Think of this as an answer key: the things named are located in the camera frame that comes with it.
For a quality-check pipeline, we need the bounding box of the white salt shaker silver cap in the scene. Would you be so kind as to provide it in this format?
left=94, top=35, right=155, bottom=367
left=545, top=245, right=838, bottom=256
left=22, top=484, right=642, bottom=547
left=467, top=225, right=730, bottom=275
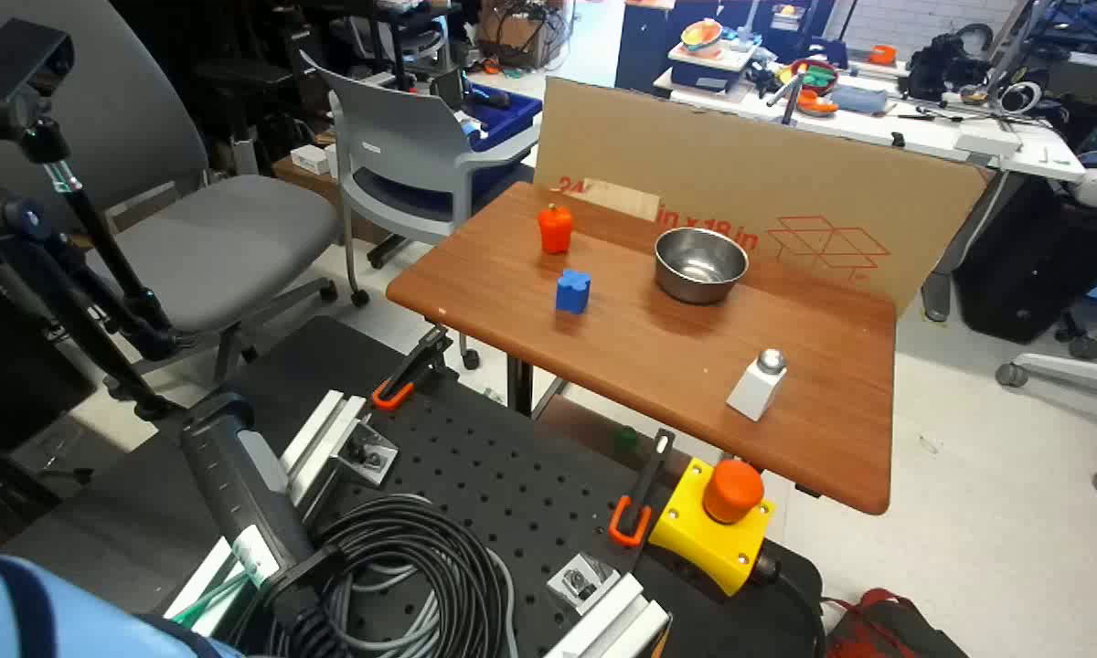
left=724, top=343, right=788, bottom=426

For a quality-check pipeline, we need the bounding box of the silver metal bowl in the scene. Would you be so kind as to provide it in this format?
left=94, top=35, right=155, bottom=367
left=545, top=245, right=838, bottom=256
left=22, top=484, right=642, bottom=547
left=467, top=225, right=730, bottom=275
left=652, top=223, right=754, bottom=308

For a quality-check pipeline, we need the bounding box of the blue cube block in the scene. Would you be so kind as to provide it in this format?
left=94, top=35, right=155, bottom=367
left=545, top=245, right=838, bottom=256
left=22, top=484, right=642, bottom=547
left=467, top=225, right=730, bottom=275
left=551, top=265, right=596, bottom=318

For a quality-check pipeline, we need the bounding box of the orange toy pepper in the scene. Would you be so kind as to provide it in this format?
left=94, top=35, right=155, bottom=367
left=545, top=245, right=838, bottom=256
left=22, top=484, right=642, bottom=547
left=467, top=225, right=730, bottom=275
left=535, top=202, right=578, bottom=258

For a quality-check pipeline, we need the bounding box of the orange black bar clamp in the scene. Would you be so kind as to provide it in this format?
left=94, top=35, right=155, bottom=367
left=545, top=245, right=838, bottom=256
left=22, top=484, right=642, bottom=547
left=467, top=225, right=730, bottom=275
left=602, top=426, right=679, bottom=552
left=365, top=326, right=458, bottom=415

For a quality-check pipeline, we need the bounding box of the black perforated breadboard base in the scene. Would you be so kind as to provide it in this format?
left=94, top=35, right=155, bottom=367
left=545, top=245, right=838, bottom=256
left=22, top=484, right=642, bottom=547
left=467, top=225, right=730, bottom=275
left=212, top=363, right=825, bottom=658

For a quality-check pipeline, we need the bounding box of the blue storage bin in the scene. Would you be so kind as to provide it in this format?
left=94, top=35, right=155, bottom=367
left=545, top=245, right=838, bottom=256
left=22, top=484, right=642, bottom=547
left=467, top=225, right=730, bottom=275
left=450, top=80, right=545, bottom=155

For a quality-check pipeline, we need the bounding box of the light grey plastic chair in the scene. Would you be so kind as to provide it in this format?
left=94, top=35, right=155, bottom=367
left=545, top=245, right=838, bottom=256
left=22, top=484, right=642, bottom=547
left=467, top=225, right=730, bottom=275
left=301, top=49, right=540, bottom=311

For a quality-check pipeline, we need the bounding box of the yellow emergency stop button box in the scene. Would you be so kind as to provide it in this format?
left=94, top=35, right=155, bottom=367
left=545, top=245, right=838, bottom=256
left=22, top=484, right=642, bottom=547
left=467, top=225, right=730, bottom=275
left=642, top=452, right=779, bottom=598

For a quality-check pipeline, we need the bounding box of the brown cardboard sheet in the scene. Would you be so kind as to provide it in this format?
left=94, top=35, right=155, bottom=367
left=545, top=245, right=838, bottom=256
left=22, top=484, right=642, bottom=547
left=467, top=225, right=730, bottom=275
left=529, top=72, right=996, bottom=318

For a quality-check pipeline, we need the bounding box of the grey fabric office chair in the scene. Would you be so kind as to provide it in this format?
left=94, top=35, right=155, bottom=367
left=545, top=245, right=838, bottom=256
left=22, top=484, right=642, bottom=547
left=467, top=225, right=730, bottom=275
left=0, top=0, right=345, bottom=389

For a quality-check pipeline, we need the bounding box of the white desk with clutter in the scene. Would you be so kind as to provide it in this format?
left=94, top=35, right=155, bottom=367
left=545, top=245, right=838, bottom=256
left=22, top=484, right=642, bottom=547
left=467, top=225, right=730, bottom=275
left=652, top=49, right=1091, bottom=326

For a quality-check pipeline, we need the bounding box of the red black bag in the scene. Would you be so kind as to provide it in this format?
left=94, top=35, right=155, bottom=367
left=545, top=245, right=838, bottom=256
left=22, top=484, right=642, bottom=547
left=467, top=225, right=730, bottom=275
left=819, top=583, right=972, bottom=658

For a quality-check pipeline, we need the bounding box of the black suitcase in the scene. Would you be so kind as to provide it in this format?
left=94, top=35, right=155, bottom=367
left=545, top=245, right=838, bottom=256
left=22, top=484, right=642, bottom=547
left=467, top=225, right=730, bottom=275
left=950, top=194, right=1097, bottom=346

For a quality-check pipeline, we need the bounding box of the office chair wheeled base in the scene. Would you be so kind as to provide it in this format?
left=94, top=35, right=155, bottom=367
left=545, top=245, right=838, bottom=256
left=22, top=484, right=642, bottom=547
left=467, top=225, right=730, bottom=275
left=989, top=341, right=1097, bottom=501

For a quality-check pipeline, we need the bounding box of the aluminium extrusion rail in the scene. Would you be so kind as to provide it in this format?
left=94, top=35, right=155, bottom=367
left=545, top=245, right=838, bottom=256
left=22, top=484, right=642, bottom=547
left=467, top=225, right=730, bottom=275
left=161, top=389, right=401, bottom=625
left=540, top=552, right=671, bottom=658

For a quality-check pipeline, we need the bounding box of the coiled black cable bundle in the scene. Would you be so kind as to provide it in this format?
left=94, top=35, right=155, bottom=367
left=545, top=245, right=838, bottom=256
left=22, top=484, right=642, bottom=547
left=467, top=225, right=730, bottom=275
left=264, top=490, right=523, bottom=658

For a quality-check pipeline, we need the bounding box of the black camera on tripod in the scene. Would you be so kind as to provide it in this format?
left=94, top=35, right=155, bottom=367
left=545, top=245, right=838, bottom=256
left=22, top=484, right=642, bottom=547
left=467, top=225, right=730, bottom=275
left=0, top=13, right=183, bottom=423

